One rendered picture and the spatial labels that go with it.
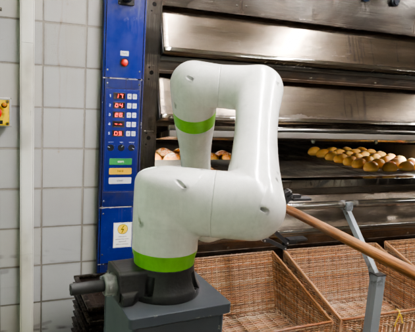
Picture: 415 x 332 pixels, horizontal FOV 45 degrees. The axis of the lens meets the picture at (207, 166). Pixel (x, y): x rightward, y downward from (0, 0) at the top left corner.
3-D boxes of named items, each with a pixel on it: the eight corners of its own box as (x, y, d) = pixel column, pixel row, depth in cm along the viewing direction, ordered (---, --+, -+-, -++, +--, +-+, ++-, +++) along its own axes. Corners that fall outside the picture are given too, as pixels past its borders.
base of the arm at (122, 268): (77, 320, 85) (78, 287, 84) (60, 286, 98) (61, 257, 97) (212, 298, 97) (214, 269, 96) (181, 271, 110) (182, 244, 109)
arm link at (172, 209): (206, 277, 92) (213, 176, 89) (124, 269, 93) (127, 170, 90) (211, 253, 105) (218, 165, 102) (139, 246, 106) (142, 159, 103)
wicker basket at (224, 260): (156, 320, 215) (159, 259, 210) (268, 304, 238) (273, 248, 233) (199, 385, 171) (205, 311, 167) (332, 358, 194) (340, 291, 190)
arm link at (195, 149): (180, 138, 131) (220, 130, 133) (170, 110, 139) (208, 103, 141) (184, 221, 158) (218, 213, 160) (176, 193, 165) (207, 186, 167)
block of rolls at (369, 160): (304, 153, 322) (305, 145, 321) (363, 153, 341) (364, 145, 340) (368, 172, 267) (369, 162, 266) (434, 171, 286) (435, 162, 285)
